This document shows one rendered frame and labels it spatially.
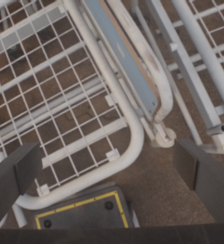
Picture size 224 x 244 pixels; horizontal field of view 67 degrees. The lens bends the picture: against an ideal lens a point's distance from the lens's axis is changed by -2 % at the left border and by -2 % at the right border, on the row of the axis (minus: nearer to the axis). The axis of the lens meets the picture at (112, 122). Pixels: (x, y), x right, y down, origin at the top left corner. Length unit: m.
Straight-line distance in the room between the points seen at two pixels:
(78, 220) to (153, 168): 0.50
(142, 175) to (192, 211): 0.34
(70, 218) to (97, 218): 0.12
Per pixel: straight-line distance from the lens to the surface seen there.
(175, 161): 0.17
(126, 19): 0.38
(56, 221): 0.93
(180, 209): 1.16
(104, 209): 0.85
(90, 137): 0.65
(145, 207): 1.13
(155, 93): 0.38
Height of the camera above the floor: 1.07
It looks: 79 degrees down
